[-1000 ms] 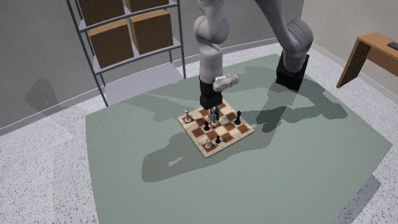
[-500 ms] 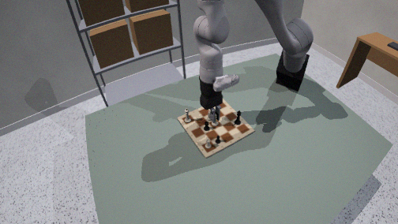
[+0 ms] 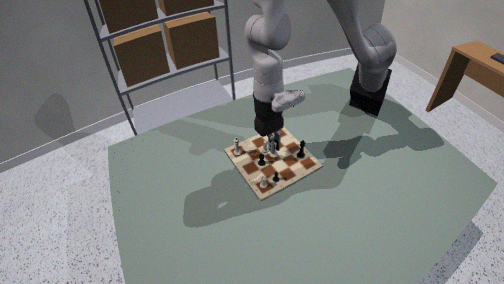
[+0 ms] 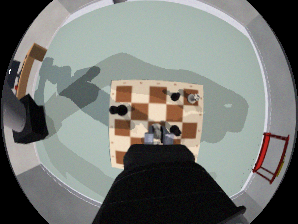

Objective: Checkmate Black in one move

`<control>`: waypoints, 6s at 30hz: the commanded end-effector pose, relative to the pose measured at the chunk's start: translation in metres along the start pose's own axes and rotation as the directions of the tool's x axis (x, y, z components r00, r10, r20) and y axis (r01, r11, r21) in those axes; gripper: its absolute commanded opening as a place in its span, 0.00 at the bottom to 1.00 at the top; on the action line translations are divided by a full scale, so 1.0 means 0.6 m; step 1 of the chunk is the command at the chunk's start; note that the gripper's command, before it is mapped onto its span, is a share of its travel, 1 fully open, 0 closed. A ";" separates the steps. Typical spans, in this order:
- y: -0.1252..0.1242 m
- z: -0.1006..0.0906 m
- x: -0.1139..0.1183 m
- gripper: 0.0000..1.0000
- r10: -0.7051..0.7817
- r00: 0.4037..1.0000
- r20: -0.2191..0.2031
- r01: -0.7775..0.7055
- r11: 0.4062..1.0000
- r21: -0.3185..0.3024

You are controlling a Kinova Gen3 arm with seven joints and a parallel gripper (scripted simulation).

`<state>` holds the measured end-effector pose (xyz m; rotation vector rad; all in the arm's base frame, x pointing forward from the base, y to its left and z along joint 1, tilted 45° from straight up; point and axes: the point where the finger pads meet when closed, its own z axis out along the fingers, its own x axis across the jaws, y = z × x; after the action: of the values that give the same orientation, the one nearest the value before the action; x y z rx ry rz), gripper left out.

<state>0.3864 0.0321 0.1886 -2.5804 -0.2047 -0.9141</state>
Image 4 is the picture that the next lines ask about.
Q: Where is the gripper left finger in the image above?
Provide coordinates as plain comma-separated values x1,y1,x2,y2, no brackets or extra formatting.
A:
144,126,154,145

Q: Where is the brown and cream chessboard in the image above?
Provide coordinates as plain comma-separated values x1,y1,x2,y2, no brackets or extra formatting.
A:
109,80,203,169

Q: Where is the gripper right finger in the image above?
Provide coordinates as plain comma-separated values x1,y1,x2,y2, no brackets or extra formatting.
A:
160,126,174,145

